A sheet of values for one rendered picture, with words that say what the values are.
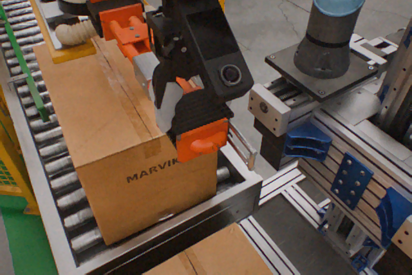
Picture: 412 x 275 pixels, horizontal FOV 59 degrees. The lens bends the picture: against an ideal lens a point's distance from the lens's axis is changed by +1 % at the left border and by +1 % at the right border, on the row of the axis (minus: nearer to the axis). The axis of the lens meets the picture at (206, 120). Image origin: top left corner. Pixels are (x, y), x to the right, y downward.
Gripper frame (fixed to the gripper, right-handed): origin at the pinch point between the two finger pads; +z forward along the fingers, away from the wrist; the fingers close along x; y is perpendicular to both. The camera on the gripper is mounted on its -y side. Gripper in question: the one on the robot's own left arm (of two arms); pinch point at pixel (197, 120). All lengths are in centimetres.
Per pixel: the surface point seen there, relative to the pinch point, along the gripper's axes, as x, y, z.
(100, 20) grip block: 5.1, 32.0, -0.7
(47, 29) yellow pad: 14, 55, 11
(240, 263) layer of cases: -16, 5, 74
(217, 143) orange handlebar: -0.4, -5.3, -0.2
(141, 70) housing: 3.5, 13.0, -1.2
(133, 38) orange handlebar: 1.6, 22.8, -1.0
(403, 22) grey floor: -275, 148, 127
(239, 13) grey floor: -154, 230, 128
